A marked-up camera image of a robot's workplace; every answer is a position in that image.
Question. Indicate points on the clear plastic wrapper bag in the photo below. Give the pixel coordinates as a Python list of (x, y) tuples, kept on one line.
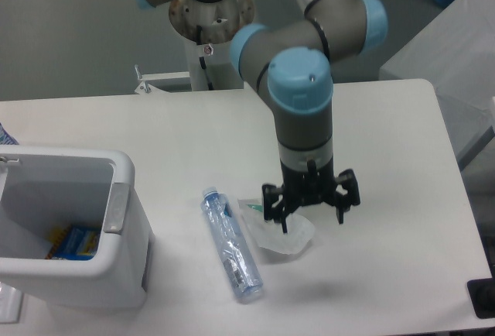
[(269, 235)]

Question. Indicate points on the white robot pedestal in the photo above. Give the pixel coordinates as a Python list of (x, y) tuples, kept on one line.
[(207, 29)]

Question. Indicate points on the blue patterned package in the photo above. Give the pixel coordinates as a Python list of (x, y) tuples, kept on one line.
[(5, 138)]

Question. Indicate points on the white plastic trash can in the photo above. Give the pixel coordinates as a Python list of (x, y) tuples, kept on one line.
[(45, 190)]

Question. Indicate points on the grey covered side table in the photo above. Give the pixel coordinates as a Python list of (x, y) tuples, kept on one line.
[(455, 53)]

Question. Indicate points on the white pedestal base frame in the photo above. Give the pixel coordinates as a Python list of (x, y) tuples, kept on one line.
[(208, 78)]

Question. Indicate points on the blue yellow snack package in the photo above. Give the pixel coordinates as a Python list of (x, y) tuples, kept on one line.
[(75, 243)]

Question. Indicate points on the black device at edge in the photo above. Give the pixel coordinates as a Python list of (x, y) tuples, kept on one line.
[(481, 292)]

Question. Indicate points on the clear plastic sheet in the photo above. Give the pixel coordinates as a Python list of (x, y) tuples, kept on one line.
[(11, 304)]

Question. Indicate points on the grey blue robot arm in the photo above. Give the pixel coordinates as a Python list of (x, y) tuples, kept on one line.
[(290, 70)]

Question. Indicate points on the clear plastic water bottle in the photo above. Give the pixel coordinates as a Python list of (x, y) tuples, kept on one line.
[(232, 248)]

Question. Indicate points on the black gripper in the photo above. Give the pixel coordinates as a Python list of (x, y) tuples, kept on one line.
[(315, 185)]

